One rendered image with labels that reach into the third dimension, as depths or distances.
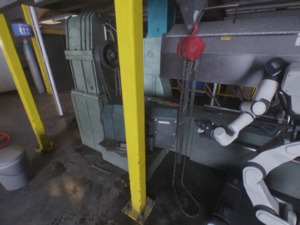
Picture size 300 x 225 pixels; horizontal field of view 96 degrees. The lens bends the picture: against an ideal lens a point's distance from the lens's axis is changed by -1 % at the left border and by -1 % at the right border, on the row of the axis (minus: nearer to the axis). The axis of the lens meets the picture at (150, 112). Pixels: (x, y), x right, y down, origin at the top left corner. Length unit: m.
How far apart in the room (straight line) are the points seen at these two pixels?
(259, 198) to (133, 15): 1.41
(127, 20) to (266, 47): 1.18
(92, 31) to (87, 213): 1.75
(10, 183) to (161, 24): 2.30
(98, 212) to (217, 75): 1.72
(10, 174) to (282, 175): 2.72
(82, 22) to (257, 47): 1.68
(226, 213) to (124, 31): 1.39
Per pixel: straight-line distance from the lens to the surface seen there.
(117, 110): 1.36
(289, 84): 1.01
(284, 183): 2.06
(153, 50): 1.81
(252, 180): 1.24
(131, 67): 0.76
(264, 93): 1.07
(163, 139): 1.39
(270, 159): 1.18
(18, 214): 1.94
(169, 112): 1.29
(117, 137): 1.52
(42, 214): 1.82
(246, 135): 1.72
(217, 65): 1.57
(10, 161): 1.95
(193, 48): 1.06
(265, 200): 1.39
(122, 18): 0.79
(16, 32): 5.13
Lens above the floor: 1.35
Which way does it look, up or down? 25 degrees down
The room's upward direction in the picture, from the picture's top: straight up
